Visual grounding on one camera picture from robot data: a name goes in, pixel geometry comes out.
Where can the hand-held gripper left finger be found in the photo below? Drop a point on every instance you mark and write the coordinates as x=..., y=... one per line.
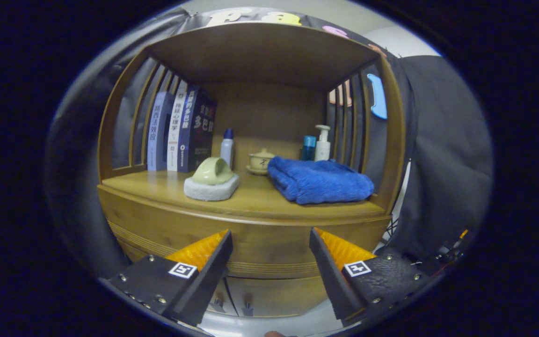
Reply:
x=206, y=285

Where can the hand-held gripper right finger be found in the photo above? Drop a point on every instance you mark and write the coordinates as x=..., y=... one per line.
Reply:
x=331, y=281

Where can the wooden drawer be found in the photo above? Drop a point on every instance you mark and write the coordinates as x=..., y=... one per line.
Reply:
x=269, y=243

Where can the wooden cabinet door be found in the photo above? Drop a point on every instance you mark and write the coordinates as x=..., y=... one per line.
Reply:
x=288, y=295
x=225, y=286

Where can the wooden countertop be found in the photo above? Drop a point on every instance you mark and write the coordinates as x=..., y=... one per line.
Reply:
x=251, y=199

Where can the wooden cabinet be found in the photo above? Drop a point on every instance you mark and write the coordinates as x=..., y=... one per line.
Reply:
x=269, y=107

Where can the blue folded towel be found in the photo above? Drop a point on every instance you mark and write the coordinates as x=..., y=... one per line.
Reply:
x=321, y=180

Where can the black equipment with orange tip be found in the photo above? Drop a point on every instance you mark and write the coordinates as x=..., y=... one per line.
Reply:
x=442, y=257

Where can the white pump bottle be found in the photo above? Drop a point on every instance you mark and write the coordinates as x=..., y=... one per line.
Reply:
x=322, y=150

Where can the teal bottle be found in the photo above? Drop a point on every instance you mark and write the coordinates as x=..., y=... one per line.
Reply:
x=308, y=150

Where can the beige lidded teacup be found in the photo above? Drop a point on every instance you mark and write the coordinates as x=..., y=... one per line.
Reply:
x=260, y=163

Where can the white bottle with blue cap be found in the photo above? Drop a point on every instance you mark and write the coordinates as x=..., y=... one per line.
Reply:
x=227, y=150

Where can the dark blue book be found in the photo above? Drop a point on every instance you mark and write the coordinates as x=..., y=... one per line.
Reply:
x=199, y=131

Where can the white book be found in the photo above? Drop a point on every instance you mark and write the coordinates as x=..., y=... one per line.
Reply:
x=176, y=131

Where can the light blue book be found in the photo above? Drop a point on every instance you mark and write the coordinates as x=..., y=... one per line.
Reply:
x=157, y=131

